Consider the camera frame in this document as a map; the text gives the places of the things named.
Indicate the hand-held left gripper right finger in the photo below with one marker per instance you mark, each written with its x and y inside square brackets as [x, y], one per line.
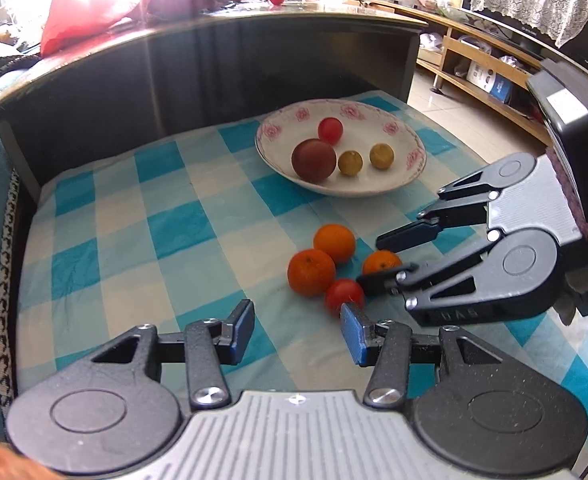
[353, 332]

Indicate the red cherry tomato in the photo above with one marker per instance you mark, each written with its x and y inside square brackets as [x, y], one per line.
[330, 130]

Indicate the small orange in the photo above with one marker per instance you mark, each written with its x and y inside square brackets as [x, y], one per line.
[380, 261]

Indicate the black television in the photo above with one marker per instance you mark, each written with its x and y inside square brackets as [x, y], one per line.
[524, 30]

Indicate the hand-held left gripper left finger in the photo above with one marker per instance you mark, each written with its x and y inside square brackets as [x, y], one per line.
[244, 329]

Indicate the blue white checked tablecloth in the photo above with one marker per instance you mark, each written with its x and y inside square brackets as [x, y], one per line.
[139, 240]

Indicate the dark red plum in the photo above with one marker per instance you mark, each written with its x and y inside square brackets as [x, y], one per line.
[314, 161]

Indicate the white bowl with pink flowers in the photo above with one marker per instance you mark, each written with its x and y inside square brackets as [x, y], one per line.
[359, 185]

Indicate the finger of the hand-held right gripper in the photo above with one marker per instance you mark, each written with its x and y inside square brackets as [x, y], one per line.
[424, 232]
[374, 282]

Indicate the small yellow-brown round fruit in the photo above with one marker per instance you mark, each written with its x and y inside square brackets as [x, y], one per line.
[381, 156]
[350, 163]

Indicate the white box with blue print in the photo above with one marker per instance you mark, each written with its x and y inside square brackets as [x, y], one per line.
[481, 76]

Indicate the large orange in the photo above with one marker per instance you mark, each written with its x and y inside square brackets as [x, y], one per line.
[311, 272]
[335, 243]

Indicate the dark wooden coffee table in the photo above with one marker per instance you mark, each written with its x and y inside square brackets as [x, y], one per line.
[224, 65]

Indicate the light wooden television cabinet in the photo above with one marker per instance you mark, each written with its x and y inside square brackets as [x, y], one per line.
[454, 30]

